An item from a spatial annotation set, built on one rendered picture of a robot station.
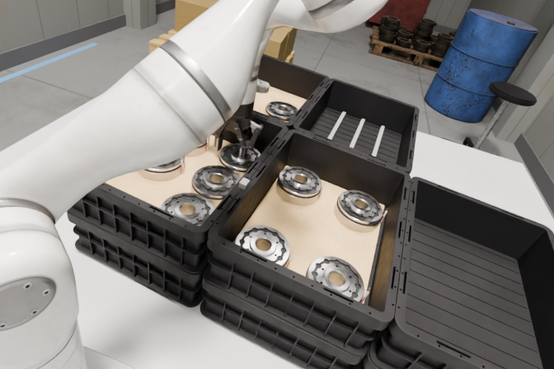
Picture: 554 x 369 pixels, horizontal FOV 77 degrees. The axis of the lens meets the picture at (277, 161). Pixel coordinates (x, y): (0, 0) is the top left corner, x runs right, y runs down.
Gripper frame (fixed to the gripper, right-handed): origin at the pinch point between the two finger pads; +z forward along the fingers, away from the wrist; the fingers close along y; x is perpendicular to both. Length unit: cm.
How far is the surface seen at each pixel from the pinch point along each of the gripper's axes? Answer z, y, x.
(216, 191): 0.7, 4.3, -14.2
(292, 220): 3.9, 20.5, -10.1
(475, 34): 10, 89, 298
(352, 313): -5.0, 35.2, -31.3
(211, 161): 3.8, -3.4, -2.4
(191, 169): 3.8, -5.6, -7.7
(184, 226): -6.2, 7.2, -30.8
